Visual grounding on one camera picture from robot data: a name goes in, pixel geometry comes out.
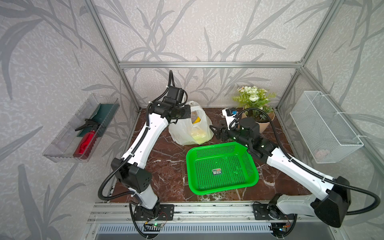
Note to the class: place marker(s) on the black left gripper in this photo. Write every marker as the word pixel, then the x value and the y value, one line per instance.
pixel 187 114

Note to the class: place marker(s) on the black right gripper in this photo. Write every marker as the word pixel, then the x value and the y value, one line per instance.
pixel 222 130

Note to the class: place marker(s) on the yellow banana bunch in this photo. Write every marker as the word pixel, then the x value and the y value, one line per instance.
pixel 199 131

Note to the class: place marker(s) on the white printed plastic bag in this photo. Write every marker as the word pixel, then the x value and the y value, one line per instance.
pixel 181 131

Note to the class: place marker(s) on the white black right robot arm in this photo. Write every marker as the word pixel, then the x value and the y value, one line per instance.
pixel 327 201

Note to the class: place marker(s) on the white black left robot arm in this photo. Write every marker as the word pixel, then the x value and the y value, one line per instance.
pixel 130 169

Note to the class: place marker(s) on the green plastic perforated basket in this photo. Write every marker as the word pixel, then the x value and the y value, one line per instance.
pixel 237 165

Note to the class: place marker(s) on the basket barcode label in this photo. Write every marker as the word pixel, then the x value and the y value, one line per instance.
pixel 216 172

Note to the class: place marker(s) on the beige plastic flower pot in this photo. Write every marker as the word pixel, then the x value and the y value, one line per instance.
pixel 260 118

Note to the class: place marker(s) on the artificial white flower plant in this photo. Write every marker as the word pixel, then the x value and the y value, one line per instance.
pixel 254 97

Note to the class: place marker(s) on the dark green cloth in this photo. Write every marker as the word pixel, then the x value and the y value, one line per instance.
pixel 103 114

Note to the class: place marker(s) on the red black spray bottle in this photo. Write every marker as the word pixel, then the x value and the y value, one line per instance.
pixel 85 146

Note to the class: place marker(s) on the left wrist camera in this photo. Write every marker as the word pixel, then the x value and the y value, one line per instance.
pixel 174 96

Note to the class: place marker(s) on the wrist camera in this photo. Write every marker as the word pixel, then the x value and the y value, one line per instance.
pixel 174 96
pixel 231 116

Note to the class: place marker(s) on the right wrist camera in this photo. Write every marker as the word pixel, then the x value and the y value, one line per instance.
pixel 231 116

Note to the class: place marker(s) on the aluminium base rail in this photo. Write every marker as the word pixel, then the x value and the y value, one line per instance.
pixel 207 221

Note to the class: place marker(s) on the white wire mesh basket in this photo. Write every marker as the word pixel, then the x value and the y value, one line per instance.
pixel 325 131

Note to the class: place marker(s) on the clear plastic wall tray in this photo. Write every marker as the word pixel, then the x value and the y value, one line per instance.
pixel 77 141

